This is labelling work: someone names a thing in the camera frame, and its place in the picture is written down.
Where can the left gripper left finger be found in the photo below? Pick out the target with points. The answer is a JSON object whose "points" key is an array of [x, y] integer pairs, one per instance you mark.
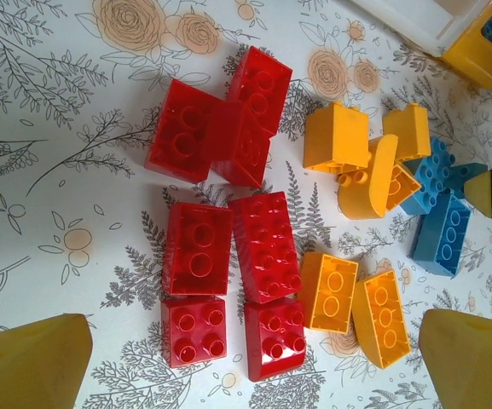
{"points": [[24, 366]]}

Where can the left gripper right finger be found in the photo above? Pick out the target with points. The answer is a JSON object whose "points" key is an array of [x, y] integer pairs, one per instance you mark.
{"points": [[476, 366]]}

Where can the blue two-by-four lego brick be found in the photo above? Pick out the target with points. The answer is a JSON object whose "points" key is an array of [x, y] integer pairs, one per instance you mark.
{"points": [[446, 238], [433, 179]]}

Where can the yellow two-by-four lego brick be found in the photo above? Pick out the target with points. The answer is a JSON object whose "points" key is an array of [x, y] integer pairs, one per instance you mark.
{"points": [[328, 294], [384, 319]]}

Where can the yellow tall lego brick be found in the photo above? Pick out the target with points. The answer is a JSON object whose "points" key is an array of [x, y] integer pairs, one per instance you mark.
{"points": [[407, 128], [335, 136]]}

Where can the yellow curved lego brick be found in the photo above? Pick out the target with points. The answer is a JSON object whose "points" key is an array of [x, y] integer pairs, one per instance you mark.
{"points": [[373, 191]]}

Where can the red two-by-two lego brick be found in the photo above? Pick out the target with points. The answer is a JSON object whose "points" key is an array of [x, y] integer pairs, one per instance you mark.
{"points": [[194, 332]]}

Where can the red sloped lego brick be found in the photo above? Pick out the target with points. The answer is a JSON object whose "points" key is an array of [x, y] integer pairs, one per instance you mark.
{"points": [[275, 341]]}

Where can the red two-by-four lego brick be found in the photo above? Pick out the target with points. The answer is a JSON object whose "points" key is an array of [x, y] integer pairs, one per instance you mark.
{"points": [[198, 251], [267, 247], [267, 85], [177, 128], [237, 149]]}

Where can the yellow plastic container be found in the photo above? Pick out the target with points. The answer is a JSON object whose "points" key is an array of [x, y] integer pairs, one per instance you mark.
{"points": [[476, 64]]}

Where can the floral tablecloth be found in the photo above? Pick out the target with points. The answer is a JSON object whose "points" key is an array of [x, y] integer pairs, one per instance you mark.
{"points": [[58, 170]]}

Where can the white plastic container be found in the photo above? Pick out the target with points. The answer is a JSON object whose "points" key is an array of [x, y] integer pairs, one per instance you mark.
{"points": [[399, 21]]}

